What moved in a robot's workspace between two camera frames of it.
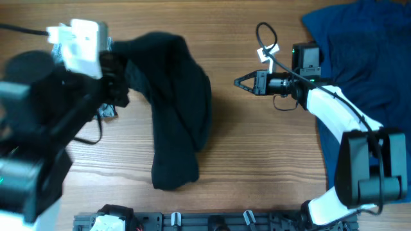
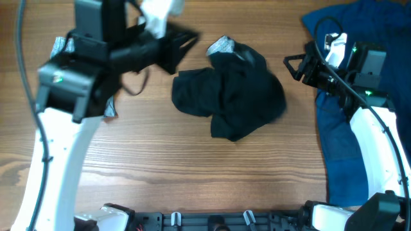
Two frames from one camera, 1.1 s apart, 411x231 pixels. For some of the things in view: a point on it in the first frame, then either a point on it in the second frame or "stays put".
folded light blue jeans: (105, 110) stays put
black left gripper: (117, 76) → (175, 38)
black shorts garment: (161, 70) → (237, 92)
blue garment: (366, 51) stays put
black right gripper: (261, 82) → (307, 59)
